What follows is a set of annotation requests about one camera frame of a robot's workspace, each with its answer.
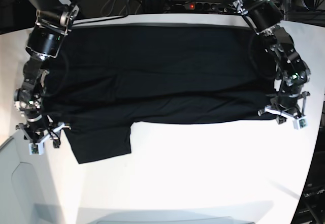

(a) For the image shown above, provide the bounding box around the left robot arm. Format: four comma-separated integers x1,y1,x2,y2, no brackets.
229,0,311,130

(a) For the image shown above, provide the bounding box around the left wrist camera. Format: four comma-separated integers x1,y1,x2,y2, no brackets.
293,117,308,130

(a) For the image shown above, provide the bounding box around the black T-shirt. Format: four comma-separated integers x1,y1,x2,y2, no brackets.
43,26,275,164

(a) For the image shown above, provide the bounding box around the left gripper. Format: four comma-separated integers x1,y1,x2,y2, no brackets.
257,91,310,125

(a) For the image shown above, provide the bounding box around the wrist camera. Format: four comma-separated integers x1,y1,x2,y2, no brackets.
293,117,308,130
28,142,45,155

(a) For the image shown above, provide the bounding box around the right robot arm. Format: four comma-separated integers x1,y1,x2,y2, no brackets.
14,0,79,155

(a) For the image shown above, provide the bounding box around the black power strip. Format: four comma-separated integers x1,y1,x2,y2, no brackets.
166,2,241,14

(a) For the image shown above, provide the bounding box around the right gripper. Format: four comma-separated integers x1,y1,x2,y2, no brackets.
15,115,70,148

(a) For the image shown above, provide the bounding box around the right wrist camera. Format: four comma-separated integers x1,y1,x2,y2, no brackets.
28,142,45,155

